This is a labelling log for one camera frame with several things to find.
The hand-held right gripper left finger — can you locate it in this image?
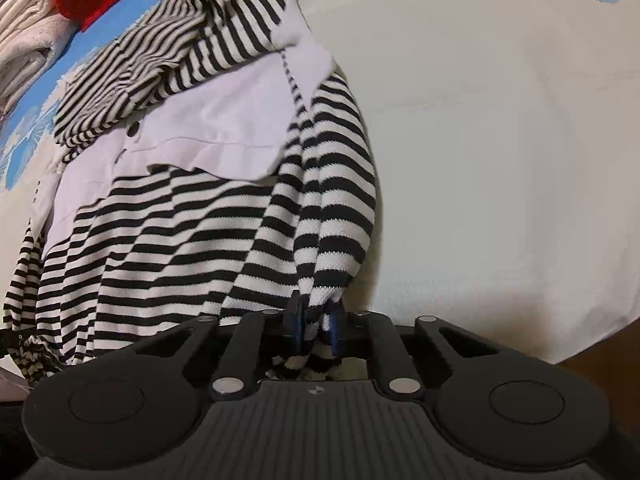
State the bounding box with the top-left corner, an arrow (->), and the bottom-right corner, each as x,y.
134,290 -> 307,401

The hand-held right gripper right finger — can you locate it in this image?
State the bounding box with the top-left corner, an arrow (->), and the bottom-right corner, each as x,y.
324,302 -> 502,401

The black white striped hooded top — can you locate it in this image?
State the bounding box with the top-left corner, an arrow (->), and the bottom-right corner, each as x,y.
2,0 -> 379,386

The bed sheet with blue print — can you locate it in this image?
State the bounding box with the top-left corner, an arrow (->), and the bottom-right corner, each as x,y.
0,0 -> 640,367

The white folded blanket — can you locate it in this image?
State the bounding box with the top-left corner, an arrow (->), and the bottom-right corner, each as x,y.
0,0 -> 81,113

